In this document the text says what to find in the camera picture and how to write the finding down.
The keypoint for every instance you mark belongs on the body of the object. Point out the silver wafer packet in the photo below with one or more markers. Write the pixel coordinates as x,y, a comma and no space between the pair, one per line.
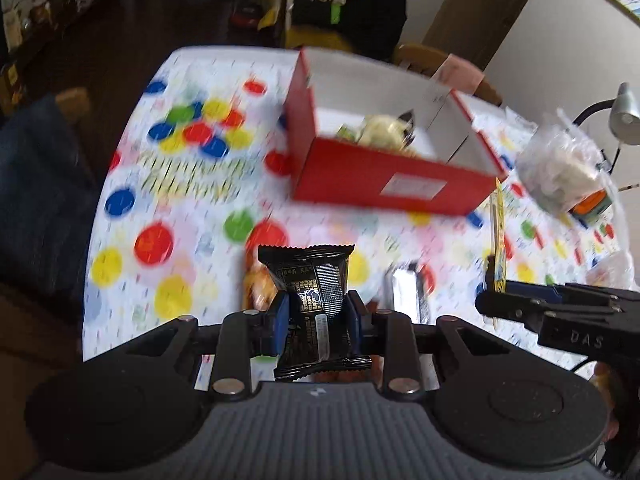
405,285

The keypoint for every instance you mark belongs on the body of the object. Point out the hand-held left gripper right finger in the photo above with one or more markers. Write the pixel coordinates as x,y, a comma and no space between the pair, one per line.
357,322

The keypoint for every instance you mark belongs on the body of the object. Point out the small clear plastic bag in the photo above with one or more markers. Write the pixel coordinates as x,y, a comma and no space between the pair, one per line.
612,267

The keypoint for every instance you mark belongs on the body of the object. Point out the balloon print tablecloth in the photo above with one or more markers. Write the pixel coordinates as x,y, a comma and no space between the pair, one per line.
165,200

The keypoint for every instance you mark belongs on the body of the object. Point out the cream yellow snack packet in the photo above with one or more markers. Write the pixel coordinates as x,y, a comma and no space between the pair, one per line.
382,130

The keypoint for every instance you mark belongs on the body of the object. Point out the orange and green object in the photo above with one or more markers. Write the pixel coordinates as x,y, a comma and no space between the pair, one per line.
592,206

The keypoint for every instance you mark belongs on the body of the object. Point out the red cardboard box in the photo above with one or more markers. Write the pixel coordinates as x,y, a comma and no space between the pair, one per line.
360,175

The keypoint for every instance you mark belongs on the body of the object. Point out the black snack packet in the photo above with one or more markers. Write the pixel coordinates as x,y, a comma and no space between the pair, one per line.
312,280

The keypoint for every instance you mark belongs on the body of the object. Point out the yellow green snack packet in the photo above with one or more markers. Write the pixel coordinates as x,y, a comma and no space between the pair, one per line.
346,133

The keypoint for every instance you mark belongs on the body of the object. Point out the brown wooden door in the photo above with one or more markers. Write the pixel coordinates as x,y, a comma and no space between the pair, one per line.
480,5

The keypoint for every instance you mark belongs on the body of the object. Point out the pink paper sheet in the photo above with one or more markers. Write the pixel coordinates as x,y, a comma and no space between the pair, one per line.
460,74

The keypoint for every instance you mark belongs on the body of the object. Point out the person's right hand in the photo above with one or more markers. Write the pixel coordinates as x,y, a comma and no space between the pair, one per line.
602,377

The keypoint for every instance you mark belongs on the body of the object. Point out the black clothing pile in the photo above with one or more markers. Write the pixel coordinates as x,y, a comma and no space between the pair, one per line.
360,15

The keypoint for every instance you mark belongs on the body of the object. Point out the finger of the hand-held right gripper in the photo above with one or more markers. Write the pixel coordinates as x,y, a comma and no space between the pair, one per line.
530,287
505,305

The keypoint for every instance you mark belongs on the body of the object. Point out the wooden chair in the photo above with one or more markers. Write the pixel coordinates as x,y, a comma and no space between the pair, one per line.
425,57
75,100

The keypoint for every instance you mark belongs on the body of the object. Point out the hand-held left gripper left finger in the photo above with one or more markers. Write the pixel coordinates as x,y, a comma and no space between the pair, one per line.
277,322

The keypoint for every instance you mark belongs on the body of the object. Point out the grey desk lamp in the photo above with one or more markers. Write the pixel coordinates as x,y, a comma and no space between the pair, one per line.
625,115

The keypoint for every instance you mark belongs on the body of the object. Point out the red cartoon snack bag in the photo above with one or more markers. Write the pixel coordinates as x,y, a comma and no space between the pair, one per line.
257,285

